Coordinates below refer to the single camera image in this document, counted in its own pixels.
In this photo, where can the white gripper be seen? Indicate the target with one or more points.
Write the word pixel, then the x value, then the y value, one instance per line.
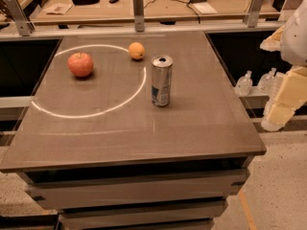
pixel 295 38

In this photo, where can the silver redbull can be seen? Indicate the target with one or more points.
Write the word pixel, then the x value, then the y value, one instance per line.
pixel 161 79

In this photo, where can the clear plastic bottle right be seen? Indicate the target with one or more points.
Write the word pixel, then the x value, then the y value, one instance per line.
pixel 265 83

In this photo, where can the clear plastic bottle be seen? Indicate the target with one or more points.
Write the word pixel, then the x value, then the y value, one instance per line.
pixel 244 84
pixel 265 83

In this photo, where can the clear plastic bottle left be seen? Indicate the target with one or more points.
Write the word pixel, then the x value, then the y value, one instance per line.
pixel 244 84

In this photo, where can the white paper sheet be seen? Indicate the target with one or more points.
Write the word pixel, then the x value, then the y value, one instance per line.
pixel 204 8

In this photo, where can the orange fruit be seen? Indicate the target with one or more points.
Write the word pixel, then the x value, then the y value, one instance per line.
pixel 136 50

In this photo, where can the small black remote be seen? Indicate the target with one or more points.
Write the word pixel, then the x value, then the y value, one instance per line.
pixel 113 1

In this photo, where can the red apple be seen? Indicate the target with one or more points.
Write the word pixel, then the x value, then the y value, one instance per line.
pixel 80 64

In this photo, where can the black object on bench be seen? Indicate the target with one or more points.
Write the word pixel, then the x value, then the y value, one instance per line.
pixel 85 2

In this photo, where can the grey drawer cabinet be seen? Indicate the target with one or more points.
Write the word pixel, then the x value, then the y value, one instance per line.
pixel 162 196

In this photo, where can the paper note left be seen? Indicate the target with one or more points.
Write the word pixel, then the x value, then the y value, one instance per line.
pixel 58 8

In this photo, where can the right metal bracket post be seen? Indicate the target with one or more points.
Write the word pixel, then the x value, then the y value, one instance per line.
pixel 253 12

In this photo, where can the metal bracket post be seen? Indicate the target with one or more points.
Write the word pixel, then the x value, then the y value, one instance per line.
pixel 138 12
pixel 13 10
pixel 253 12

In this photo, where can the middle metal bracket post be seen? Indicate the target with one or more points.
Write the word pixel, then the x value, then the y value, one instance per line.
pixel 138 12

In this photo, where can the left metal bracket post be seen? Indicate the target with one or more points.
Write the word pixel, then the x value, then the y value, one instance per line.
pixel 13 10

